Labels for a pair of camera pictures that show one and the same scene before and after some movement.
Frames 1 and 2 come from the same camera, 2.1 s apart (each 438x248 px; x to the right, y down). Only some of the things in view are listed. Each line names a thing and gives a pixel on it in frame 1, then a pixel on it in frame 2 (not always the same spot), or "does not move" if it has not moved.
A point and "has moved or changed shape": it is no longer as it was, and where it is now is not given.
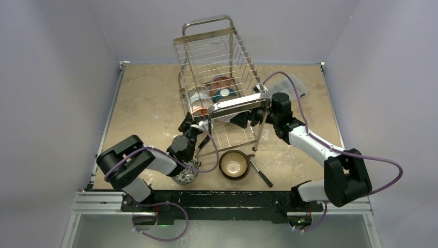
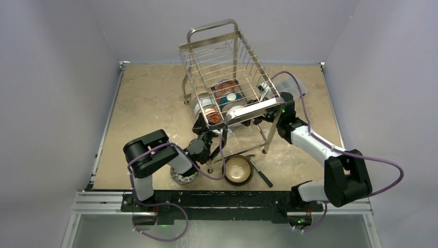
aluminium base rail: [87, 202] does not move
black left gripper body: [190, 133] → [205, 134]
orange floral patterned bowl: [200, 110] → [212, 115]
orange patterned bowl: [219, 82] has moved or changed shape
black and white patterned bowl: [187, 175] does not move
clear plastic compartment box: [283, 84] does not move
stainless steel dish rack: [223, 100] has moved or changed shape
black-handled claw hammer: [269, 183] does not move
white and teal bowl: [223, 92] → [231, 100]
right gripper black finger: [241, 120] → [258, 120]
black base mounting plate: [222, 205] does not move
